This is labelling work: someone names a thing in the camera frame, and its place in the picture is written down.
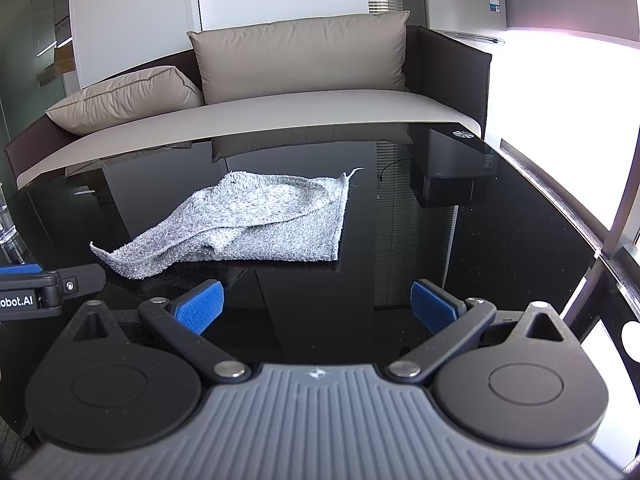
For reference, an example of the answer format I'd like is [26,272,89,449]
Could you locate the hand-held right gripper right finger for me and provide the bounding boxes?
[384,278,581,387]

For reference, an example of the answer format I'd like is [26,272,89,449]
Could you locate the grey terry towel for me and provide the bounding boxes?
[90,167,365,281]

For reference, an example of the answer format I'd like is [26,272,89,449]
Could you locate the silver refrigerator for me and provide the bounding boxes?
[402,0,507,44]

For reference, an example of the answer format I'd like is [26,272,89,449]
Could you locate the brown and beige sofa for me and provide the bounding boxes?
[2,24,494,192]

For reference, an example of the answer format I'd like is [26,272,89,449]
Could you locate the small beige cushion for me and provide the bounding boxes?
[44,65,206,136]

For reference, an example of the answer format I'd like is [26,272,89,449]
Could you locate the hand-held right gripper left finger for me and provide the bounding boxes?
[70,279,253,387]

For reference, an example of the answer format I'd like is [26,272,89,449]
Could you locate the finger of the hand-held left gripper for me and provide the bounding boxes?
[52,262,108,306]
[0,262,44,277]

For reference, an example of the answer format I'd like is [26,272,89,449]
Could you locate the large beige cushion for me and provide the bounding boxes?
[186,10,411,107]

